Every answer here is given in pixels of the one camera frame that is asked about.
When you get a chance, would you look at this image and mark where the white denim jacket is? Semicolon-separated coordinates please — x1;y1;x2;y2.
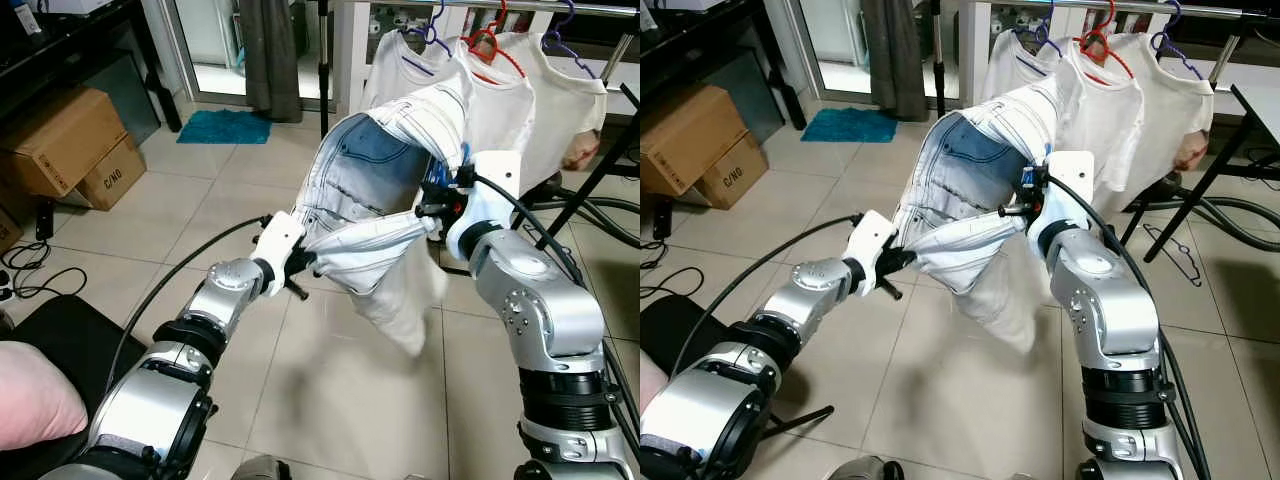
892;72;1068;355
291;70;477;357

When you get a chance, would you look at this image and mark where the purple plastic hanger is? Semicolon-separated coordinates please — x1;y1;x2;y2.
1148;0;1208;81
540;0;603;81
398;0;458;78
1013;0;1066;63

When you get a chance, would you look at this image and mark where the red plastic hanger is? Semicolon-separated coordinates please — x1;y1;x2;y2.
463;0;529;83
1073;0;1138;83

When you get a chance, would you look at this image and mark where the teal floor mat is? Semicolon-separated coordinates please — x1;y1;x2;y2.
177;108;274;147
800;106;899;144

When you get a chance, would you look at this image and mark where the white t-shirt with print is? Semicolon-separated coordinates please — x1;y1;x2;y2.
518;32;610;198
1125;32;1218;198

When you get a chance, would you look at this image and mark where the black clothes rack brace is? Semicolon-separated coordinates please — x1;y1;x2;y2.
1143;83;1280;263
535;82;641;251

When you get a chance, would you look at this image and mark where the small cardboard box printed C/NO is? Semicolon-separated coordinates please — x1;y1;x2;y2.
75;133;149;212
693;130;770;210

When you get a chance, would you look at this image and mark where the black desk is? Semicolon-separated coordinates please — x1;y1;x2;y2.
0;0;184;133
640;0;808;131

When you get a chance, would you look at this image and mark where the grey curtain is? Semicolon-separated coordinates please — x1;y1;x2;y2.
860;0;931;122
238;0;304;124

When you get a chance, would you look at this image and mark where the grey robot knee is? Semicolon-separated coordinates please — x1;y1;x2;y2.
828;455;906;480
228;455;294;480

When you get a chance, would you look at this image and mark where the grey metal panel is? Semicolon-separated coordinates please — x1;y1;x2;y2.
700;50;793;141
75;50;163;147

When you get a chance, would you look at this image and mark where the large plain cardboard box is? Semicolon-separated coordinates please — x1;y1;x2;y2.
640;84;753;197
0;86;130;199

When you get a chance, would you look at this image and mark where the pink cushion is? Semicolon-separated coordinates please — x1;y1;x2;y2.
0;340;90;453
640;350;669;413

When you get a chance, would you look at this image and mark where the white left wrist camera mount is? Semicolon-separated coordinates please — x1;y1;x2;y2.
250;210;307;298
845;208;898;296

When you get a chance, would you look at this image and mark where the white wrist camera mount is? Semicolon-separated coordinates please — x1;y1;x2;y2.
845;208;898;296
445;150;523;261
250;210;307;298
1030;150;1096;251

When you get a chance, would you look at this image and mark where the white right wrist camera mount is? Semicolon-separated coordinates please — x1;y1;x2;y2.
1030;150;1096;251
445;150;523;261

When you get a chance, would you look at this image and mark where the clothes rack upright post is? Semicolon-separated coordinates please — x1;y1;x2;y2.
317;0;334;141
932;0;949;119

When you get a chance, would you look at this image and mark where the black wire hanger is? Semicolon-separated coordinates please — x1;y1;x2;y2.
1142;222;1208;289

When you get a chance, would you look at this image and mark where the black floor cable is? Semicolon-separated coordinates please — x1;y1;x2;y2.
640;235;693;301
0;238;67;301

